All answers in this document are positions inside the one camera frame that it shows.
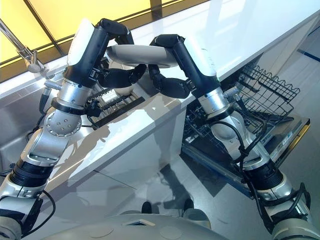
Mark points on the dark robot foot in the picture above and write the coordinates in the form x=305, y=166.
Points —
x=146, y=207
x=188, y=204

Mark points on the chrome kitchen faucet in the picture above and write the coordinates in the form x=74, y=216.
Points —
x=30, y=56

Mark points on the black dish drying rack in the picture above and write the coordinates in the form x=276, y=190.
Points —
x=120, y=110

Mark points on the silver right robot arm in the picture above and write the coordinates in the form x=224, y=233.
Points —
x=225, y=132

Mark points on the dark left robot foot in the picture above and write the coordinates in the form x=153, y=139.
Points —
x=146, y=207

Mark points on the stainless dishwasher door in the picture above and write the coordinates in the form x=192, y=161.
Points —
x=295, y=132

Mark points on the dark right robot foot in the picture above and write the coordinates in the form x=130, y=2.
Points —
x=188, y=204

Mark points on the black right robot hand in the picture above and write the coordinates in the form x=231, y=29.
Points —
x=192, y=67

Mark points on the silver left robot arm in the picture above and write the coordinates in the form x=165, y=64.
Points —
x=60, y=125

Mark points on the small clear plastic container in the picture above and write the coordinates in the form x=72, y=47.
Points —
x=109, y=96

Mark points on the white round plate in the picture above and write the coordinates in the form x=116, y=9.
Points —
x=140, y=53

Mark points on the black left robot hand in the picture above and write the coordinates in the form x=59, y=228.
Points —
x=85, y=57

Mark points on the grey robot torso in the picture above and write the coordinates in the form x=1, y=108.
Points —
x=150, y=230

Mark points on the stainless steel sink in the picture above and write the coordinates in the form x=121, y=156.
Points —
x=15, y=125

